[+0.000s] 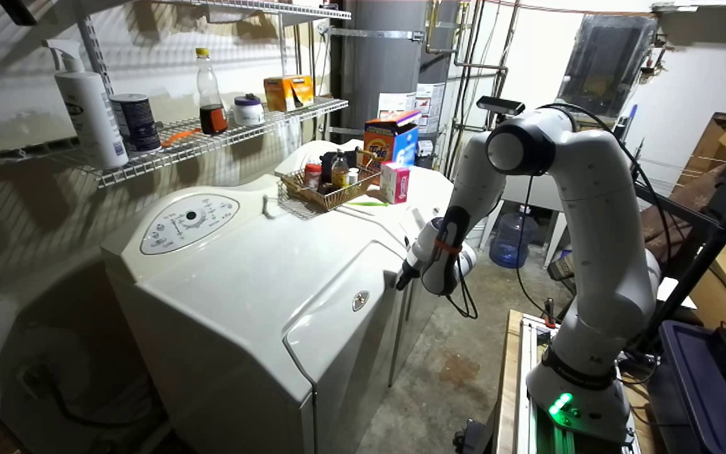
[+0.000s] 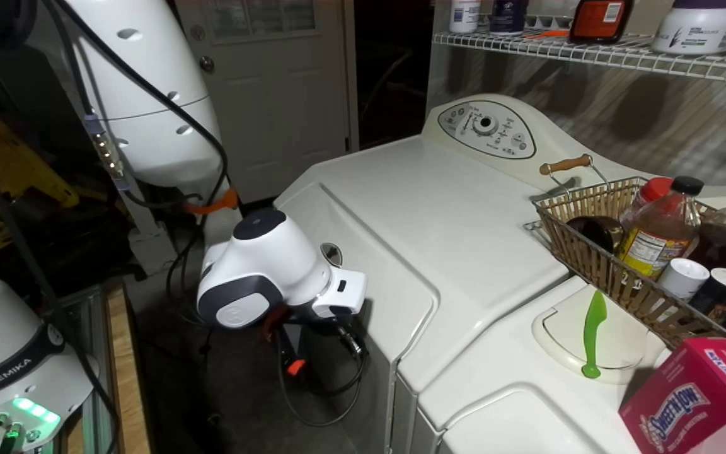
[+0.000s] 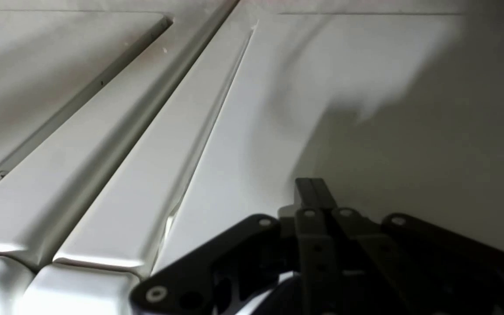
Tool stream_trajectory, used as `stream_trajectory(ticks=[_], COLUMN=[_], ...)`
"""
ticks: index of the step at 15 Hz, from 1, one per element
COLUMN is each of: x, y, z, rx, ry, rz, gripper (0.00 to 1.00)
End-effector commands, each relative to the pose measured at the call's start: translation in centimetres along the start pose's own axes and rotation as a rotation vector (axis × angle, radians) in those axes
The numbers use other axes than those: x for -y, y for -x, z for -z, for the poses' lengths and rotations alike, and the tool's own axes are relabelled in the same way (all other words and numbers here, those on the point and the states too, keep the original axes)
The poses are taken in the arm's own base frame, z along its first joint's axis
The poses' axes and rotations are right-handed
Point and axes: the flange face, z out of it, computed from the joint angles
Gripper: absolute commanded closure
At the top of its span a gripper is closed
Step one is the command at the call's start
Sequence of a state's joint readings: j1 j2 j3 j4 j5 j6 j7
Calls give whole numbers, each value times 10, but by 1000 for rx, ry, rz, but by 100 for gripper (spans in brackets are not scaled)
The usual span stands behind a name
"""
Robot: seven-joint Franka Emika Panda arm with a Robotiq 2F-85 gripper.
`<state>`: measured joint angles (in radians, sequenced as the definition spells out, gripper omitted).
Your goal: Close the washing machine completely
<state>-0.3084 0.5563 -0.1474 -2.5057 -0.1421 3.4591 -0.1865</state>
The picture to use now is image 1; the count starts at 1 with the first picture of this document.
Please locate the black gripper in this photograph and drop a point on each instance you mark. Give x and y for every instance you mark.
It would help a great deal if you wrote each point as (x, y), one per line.
(439, 270)

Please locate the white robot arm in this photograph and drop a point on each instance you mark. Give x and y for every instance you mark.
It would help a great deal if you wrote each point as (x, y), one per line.
(598, 211)

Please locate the white washing machine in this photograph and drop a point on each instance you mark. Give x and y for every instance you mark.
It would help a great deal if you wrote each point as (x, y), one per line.
(227, 303)

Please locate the white dryer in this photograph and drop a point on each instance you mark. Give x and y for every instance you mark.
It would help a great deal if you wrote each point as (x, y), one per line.
(429, 193)

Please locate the pink white small box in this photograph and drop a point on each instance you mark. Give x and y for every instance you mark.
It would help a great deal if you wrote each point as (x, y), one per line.
(397, 182)

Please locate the blue water jug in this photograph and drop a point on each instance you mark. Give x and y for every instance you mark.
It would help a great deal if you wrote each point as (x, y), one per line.
(509, 240)

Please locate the basket of small items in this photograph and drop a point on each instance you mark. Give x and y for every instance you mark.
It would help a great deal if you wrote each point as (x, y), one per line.
(327, 197)

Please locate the dark bottle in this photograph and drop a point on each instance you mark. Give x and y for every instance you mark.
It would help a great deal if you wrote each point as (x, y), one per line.
(334, 171)

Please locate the red capped small jar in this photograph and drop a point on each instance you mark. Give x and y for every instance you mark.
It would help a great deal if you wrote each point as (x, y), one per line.
(313, 176)

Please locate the orange blue detergent box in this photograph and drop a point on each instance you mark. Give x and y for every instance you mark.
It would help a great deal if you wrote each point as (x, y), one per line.
(390, 139)

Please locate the grey water heater tank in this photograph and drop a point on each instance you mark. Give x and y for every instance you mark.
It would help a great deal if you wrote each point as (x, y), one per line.
(385, 58)

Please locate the yellow cardboard box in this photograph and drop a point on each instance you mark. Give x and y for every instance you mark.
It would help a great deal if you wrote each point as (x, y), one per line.
(289, 91)

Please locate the small white jar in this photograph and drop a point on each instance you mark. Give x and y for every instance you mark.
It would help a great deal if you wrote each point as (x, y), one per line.
(248, 109)

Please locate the clear bottle yellow cap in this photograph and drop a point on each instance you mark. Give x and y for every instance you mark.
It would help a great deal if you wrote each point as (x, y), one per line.
(209, 103)

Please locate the orange item on shelf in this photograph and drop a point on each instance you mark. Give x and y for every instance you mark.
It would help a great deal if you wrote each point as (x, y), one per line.
(180, 137)

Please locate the grey electrical panel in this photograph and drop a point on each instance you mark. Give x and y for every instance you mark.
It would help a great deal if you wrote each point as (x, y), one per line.
(605, 65)

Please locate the black tripod stand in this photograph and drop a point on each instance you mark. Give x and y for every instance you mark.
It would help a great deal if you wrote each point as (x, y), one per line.
(698, 260)

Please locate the dark round canister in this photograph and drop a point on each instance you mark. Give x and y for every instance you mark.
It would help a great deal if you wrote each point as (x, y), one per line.
(136, 123)

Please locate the blue storage bin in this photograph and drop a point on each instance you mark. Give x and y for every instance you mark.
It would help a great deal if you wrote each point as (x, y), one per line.
(698, 404)

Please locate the tall white plastic bottle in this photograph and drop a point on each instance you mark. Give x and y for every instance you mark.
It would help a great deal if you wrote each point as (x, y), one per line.
(93, 116)

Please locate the aluminium extrusion rail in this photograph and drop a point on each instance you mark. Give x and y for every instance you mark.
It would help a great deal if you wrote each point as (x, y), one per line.
(529, 395)

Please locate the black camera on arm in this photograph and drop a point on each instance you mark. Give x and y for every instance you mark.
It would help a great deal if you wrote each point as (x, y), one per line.
(499, 104)

